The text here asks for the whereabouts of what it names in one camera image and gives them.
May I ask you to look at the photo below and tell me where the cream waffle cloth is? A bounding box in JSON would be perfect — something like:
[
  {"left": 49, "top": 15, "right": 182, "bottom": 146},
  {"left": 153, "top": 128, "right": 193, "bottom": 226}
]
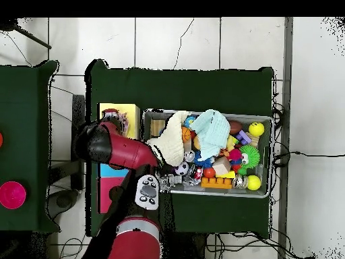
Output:
[{"left": 145, "top": 110, "right": 191, "bottom": 167}]

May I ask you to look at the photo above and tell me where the mint waffle cloth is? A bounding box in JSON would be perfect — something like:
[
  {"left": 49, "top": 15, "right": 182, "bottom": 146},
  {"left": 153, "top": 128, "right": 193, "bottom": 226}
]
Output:
[{"left": 188, "top": 109, "right": 231, "bottom": 160}]

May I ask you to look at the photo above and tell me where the wooden box with three holes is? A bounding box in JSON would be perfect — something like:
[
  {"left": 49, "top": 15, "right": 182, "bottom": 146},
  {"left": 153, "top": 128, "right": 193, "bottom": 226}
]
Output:
[{"left": 96, "top": 102, "right": 142, "bottom": 215}]

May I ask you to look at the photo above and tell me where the shallow clear mesh bin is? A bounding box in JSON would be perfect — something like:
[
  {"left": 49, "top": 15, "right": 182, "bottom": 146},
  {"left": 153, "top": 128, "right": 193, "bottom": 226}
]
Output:
[{"left": 141, "top": 109, "right": 273, "bottom": 199}]

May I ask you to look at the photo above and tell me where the small soccer ball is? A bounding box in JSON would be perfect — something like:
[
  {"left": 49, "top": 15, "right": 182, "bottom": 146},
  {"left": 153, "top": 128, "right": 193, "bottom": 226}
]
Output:
[{"left": 175, "top": 161, "right": 189, "bottom": 176}]

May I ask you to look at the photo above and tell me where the grey toy robot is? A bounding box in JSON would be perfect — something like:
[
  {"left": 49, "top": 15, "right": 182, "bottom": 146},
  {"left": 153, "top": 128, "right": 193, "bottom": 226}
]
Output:
[{"left": 160, "top": 173, "right": 184, "bottom": 190}]

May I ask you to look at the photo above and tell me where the orange toy brick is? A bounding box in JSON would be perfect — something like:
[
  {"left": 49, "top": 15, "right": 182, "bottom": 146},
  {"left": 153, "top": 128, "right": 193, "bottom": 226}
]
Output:
[{"left": 200, "top": 177, "right": 234, "bottom": 190}]

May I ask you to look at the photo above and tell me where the red spiky ball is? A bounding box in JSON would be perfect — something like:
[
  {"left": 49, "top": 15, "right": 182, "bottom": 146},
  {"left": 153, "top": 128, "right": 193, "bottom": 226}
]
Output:
[{"left": 226, "top": 148, "right": 243, "bottom": 163}]

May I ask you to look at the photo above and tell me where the purple toy block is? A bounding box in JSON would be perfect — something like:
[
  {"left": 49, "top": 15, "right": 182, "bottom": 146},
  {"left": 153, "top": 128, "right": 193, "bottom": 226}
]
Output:
[{"left": 234, "top": 129, "right": 252, "bottom": 146}]

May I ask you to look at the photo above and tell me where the crushed silver drink can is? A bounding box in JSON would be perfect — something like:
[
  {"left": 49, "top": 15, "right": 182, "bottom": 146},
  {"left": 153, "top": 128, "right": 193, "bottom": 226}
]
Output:
[{"left": 231, "top": 173, "right": 249, "bottom": 190}]

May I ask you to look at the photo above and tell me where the green spiky ball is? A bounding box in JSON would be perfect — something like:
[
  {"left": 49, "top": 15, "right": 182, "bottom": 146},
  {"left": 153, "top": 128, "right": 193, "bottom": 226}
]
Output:
[{"left": 238, "top": 144, "right": 261, "bottom": 175}]

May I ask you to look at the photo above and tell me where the yellow ball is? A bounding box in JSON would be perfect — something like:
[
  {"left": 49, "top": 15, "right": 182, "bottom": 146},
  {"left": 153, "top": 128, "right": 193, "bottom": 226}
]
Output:
[
  {"left": 246, "top": 175, "right": 262, "bottom": 191},
  {"left": 249, "top": 121, "right": 265, "bottom": 137}
]

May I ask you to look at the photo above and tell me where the grey round base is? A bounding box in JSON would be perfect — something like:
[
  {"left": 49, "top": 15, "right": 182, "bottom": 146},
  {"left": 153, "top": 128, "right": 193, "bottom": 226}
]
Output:
[{"left": 48, "top": 188, "right": 80, "bottom": 219}]

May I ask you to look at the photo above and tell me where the green cloth side table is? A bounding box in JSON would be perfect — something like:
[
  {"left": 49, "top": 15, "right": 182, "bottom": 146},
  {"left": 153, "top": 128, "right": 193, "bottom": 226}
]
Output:
[{"left": 0, "top": 60, "right": 60, "bottom": 234}]

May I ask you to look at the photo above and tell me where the pink round disc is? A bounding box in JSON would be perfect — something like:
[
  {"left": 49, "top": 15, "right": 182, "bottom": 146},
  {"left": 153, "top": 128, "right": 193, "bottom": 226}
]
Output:
[{"left": 0, "top": 181, "right": 27, "bottom": 210}]

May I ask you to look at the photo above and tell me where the black stand pole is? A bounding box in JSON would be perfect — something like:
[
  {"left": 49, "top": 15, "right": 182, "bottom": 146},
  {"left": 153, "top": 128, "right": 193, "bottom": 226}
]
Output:
[{"left": 0, "top": 18, "right": 53, "bottom": 51}]

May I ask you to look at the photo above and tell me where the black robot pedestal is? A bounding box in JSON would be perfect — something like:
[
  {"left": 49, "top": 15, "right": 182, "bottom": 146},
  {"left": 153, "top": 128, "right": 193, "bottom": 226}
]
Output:
[{"left": 172, "top": 233, "right": 208, "bottom": 259}]

